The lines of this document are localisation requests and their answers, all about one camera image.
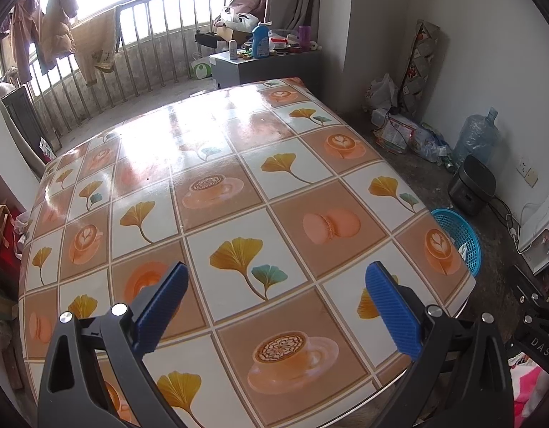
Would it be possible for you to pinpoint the beige hanging cloth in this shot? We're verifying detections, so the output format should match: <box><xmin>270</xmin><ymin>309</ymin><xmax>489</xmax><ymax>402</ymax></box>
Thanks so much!
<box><xmin>71</xmin><ymin>6</ymin><xmax>121</xmax><ymax>87</ymax></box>

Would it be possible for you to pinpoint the blue plastic basket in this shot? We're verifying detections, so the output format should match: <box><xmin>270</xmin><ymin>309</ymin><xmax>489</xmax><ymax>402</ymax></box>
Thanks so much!
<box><xmin>430</xmin><ymin>207</ymin><xmax>482</xmax><ymax>277</ymax></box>

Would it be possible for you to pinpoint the pink hanging garment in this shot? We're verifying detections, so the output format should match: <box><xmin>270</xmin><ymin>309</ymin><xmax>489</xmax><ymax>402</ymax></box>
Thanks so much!
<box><xmin>7</xmin><ymin>0</ymin><xmax>45</xmax><ymax>85</ymax></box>

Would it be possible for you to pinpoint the pink patterned cloth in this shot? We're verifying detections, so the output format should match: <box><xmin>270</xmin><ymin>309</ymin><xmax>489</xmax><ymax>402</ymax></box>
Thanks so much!
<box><xmin>510</xmin><ymin>352</ymin><xmax>549</xmax><ymax>428</ymax></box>

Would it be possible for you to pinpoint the peach puffer jacket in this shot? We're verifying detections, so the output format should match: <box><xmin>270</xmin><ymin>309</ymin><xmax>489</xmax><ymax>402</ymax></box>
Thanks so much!
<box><xmin>38</xmin><ymin>0</ymin><xmax>79</xmax><ymax>61</ymax></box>

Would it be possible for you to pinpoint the blue detergent bottle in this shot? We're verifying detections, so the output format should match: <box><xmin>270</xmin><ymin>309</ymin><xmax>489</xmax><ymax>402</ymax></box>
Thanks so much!
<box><xmin>252</xmin><ymin>22</ymin><xmax>270</xmax><ymax>58</ymax></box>

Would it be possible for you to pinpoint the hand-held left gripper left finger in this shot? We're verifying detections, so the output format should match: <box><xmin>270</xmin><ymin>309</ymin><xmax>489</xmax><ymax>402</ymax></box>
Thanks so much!
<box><xmin>38</xmin><ymin>261</ymin><xmax>190</xmax><ymax>428</ymax></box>

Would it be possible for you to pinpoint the grey cabinet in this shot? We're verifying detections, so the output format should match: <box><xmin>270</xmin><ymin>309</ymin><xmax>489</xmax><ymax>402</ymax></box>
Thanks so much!
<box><xmin>210</xmin><ymin>49</ymin><xmax>322</xmax><ymax>90</ymax></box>

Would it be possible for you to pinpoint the large blue water jug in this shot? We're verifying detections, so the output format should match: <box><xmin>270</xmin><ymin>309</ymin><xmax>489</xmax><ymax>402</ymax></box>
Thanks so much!
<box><xmin>453</xmin><ymin>107</ymin><xmax>500</xmax><ymax>165</ymax></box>

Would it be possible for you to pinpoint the white plastic bag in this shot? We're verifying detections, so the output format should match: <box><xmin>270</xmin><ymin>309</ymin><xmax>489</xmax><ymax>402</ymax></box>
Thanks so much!
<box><xmin>368</xmin><ymin>73</ymin><xmax>397</xmax><ymax>112</ymax></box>
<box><xmin>214</xmin><ymin>6</ymin><xmax>259</xmax><ymax>32</ymax></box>

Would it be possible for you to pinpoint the dark grey rice cooker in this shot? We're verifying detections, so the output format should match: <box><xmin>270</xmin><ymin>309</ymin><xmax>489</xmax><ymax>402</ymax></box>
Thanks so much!
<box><xmin>448</xmin><ymin>156</ymin><xmax>498</xmax><ymax>215</ymax></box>

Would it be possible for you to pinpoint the dark wooden board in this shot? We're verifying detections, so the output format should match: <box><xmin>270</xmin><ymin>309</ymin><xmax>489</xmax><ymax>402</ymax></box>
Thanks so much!
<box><xmin>0</xmin><ymin>84</ymin><xmax>47</xmax><ymax>174</ymax></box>

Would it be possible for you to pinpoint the green and white paper bag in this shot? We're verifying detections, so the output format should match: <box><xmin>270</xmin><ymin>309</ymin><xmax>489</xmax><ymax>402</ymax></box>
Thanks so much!
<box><xmin>190</xmin><ymin>53</ymin><xmax>213</xmax><ymax>80</ymax></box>

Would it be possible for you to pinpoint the white wall socket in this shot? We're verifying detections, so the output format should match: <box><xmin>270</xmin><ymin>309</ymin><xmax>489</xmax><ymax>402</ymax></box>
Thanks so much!
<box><xmin>517</xmin><ymin>158</ymin><xmax>538</xmax><ymax>188</ymax></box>

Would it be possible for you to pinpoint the black power cable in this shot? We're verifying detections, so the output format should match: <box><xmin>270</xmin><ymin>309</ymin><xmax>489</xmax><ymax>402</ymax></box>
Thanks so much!
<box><xmin>488</xmin><ymin>196</ymin><xmax>520</xmax><ymax>233</ymax></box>

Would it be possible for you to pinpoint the cardboard box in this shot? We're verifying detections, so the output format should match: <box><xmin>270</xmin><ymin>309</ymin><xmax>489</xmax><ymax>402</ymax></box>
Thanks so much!
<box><xmin>216</xmin><ymin>26</ymin><xmax>253</xmax><ymax>44</ymax></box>

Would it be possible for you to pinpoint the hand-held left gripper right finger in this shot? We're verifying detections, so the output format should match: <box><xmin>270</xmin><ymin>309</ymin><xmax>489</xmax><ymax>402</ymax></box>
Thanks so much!
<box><xmin>365</xmin><ymin>262</ymin><xmax>516</xmax><ymax>428</ymax></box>

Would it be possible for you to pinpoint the pile of food packets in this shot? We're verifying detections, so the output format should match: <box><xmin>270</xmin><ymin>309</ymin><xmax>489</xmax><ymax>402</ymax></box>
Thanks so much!
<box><xmin>372</xmin><ymin>111</ymin><xmax>453</xmax><ymax>165</ymax></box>

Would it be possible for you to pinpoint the pile of colourful small items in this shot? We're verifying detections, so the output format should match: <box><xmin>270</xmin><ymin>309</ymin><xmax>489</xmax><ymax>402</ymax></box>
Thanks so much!
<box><xmin>236</xmin><ymin>27</ymin><xmax>322</xmax><ymax>58</ymax></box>

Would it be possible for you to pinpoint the long patterned box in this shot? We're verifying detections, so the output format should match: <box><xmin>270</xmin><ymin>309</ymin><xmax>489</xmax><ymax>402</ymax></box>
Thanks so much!
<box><xmin>399</xmin><ymin>20</ymin><xmax>440</xmax><ymax>117</ymax></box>

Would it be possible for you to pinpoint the white desktop appliance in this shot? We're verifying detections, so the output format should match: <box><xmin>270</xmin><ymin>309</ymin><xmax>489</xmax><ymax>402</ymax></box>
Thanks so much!
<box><xmin>517</xmin><ymin>189</ymin><xmax>549</xmax><ymax>275</ymax></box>

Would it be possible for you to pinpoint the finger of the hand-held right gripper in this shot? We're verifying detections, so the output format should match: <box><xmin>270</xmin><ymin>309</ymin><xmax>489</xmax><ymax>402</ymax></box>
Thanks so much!
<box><xmin>507</xmin><ymin>266</ymin><xmax>547</xmax><ymax>310</ymax></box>

